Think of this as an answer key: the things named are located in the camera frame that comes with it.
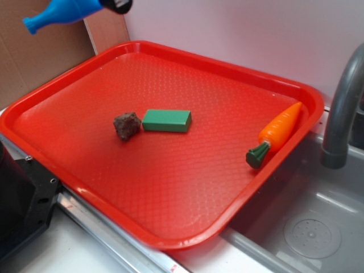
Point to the red plastic tray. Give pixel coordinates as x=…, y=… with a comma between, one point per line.
x=169, y=190

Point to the orange toy carrot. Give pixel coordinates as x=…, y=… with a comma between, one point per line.
x=274, y=135

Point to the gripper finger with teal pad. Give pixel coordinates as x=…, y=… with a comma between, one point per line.
x=117, y=6

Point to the brown cardboard panel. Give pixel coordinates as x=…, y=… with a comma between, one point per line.
x=29, y=61

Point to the grey toy sink basin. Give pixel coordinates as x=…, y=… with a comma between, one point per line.
x=305, y=217

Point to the brown rock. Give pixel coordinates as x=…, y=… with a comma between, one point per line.
x=127, y=125

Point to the green rectangular block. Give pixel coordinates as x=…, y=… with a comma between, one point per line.
x=175, y=121

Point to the aluminium rail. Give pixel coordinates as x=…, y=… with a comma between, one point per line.
x=80, y=239

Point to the blue plastic bottle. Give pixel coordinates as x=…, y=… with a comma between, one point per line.
x=62, y=12

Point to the grey toy faucet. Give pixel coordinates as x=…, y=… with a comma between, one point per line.
x=344, y=126

